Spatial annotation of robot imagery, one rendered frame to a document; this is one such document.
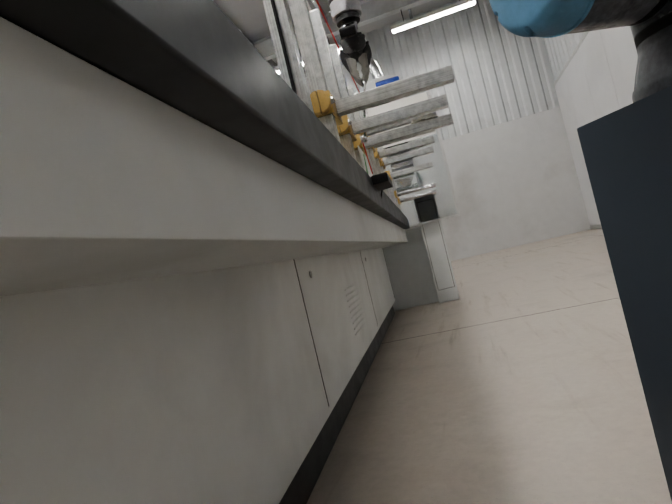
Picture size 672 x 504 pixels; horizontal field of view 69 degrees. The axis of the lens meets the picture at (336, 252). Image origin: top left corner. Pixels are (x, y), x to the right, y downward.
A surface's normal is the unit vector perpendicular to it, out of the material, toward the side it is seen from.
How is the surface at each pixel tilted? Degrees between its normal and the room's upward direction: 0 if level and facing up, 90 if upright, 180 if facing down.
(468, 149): 90
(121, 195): 90
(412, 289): 90
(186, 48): 90
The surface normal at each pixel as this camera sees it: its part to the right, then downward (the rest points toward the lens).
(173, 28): 0.96, -0.23
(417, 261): -0.18, 0.02
